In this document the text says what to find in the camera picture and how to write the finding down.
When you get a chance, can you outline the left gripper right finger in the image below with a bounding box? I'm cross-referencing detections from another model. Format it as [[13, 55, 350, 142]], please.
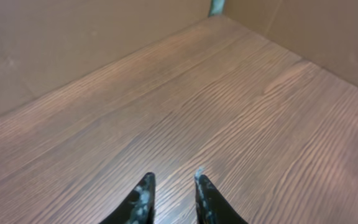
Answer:
[[195, 168, 248, 224]]

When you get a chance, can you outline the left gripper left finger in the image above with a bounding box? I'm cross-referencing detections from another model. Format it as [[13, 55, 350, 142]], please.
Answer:
[[100, 172, 156, 224]]

